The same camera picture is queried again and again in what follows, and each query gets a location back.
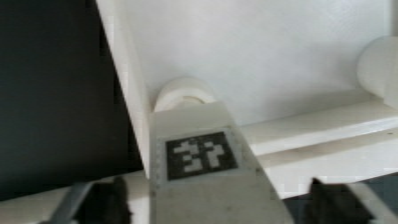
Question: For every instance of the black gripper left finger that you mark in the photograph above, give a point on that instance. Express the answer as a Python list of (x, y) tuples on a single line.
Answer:
[(95, 204)]

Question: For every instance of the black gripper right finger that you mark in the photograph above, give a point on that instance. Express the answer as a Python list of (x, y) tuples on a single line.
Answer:
[(346, 204)]

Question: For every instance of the white table leg with tag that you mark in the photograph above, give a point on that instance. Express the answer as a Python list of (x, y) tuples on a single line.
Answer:
[(211, 188)]

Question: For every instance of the white square tabletop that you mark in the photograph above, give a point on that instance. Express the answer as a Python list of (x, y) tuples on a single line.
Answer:
[(298, 59)]

